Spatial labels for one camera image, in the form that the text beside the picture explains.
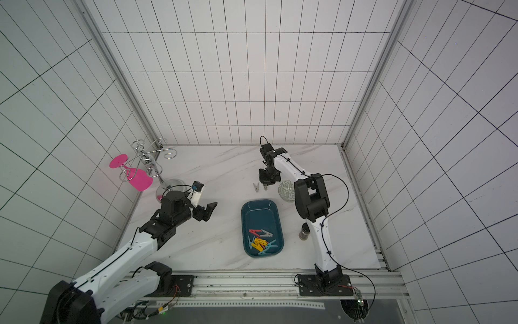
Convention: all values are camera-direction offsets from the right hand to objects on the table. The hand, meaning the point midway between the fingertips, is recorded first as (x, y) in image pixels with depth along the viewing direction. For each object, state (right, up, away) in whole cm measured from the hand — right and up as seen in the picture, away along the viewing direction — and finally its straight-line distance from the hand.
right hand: (258, 182), depth 99 cm
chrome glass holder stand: (-63, +17, +15) cm, 67 cm away
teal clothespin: (+5, -24, -18) cm, 30 cm away
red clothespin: (-1, -20, -14) cm, 24 cm away
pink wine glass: (-51, +3, -16) cm, 53 cm away
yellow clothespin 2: (0, -24, -18) cm, 31 cm away
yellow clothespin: (+1, -22, -18) cm, 29 cm away
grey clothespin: (-1, -3, +1) cm, 3 cm away
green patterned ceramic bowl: (+14, -4, -2) cm, 14 cm away
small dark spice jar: (+19, -17, -21) cm, 33 cm away
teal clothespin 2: (-3, -23, -17) cm, 29 cm away
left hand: (-23, -6, -16) cm, 28 cm away
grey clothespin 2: (+4, -21, -14) cm, 25 cm away
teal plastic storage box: (+3, -14, -9) cm, 17 cm away
